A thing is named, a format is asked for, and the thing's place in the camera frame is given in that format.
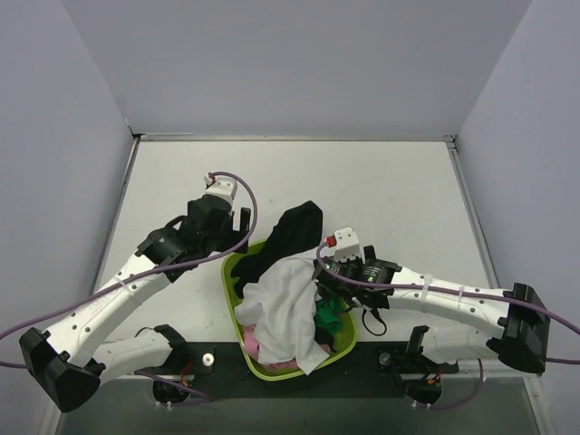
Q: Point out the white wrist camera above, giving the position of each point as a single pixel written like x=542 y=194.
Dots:
x=222 y=187
x=346 y=245

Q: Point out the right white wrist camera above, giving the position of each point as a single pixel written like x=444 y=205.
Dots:
x=346 y=245

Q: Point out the lime green plastic basket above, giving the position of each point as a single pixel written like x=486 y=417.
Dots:
x=340 y=346

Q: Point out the black t shirt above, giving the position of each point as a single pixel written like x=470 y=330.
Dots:
x=299 y=229

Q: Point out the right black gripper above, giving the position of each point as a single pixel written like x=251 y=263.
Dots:
x=330 y=285

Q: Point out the white t shirt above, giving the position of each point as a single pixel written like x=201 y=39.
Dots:
x=277 y=316

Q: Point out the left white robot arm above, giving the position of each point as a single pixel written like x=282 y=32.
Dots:
x=71 y=359

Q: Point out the green t shirt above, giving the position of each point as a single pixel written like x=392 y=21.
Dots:
x=331 y=316

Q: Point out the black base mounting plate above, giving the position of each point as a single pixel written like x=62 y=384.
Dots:
x=221 y=371

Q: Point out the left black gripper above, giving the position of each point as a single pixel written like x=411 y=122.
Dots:
x=231 y=225

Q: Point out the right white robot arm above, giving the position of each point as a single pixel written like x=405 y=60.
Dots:
x=508 y=325

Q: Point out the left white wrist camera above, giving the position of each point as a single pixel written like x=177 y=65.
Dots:
x=222 y=187

